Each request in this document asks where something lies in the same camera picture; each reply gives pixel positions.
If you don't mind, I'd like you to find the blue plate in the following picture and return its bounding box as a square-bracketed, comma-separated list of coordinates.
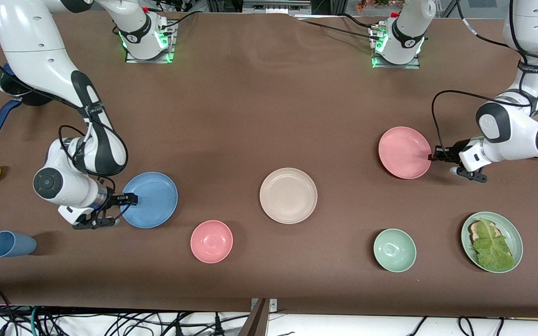
[120, 172, 179, 229]

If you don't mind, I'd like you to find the pink plate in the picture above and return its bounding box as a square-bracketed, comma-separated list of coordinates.
[378, 126, 433, 180]

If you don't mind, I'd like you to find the toasted bread slice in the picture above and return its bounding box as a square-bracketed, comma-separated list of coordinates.
[468, 221, 498, 243]

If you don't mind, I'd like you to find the blue cup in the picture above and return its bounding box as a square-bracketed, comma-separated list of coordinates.
[0, 231, 37, 258]

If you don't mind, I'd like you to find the mint green plate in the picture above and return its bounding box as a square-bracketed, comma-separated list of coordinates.
[460, 211, 524, 274]

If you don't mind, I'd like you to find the pink bowl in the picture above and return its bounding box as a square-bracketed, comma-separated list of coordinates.
[190, 220, 234, 264]

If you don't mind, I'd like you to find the green lettuce leaf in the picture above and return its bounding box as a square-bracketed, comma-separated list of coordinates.
[472, 217, 516, 272]

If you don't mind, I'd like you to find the mint green bowl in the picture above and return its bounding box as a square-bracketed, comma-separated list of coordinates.
[373, 228, 417, 273]

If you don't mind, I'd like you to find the glass lid blue knob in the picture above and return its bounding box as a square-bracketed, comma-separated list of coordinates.
[0, 63, 21, 97]

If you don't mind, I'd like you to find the beige plate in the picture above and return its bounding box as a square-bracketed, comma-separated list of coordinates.
[259, 168, 318, 224]

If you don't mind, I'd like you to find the orange red background item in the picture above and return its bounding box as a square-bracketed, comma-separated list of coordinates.
[355, 0, 393, 13]

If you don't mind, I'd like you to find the dark slanted bar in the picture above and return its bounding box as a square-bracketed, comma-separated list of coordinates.
[239, 299, 270, 336]

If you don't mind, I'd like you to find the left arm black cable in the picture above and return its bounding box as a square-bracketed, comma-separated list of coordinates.
[431, 90, 536, 162]

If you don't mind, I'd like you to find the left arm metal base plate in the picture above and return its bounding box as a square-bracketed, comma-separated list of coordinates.
[372, 55, 422, 70]

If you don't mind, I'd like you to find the green cable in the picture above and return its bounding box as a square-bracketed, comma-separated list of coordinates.
[29, 306, 42, 336]

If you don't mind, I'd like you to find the black pot blue handle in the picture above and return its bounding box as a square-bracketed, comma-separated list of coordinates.
[0, 89, 54, 138]

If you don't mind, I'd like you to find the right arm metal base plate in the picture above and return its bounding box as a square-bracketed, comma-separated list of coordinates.
[125, 49, 175, 64]

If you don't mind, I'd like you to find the black base cable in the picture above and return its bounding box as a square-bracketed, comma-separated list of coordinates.
[297, 16, 382, 41]
[159, 9, 204, 31]

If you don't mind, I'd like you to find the silver metal bracket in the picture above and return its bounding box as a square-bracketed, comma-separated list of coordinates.
[250, 298, 278, 312]

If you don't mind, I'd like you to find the aluminium frame beam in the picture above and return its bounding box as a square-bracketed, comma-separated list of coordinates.
[242, 0, 312, 14]

